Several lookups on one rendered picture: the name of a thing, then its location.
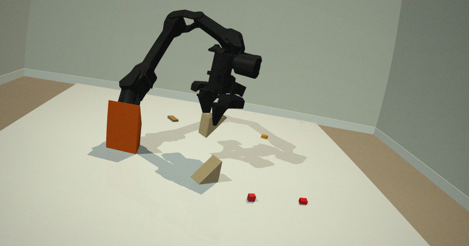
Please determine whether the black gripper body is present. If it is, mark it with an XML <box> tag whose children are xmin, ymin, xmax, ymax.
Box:
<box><xmin>191</xmin><ymin>68</ymin><xmax>245</xmax><ymax>109</ymax></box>

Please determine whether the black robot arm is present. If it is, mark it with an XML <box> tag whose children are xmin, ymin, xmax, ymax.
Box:
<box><xmin>118</xmin><ymin>10</ymin><xmax>262</xmax><ymax>105</ymax></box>

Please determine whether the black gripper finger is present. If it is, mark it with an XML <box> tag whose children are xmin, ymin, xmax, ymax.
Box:
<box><xmin>212</xmin><ymin>102</ymin><xmax>228</xmax><ymax>126</ymax></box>
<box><xmin>197</xmin><ymin>94</ymin><xmax>217</xmax><ymax>113</ymax></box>

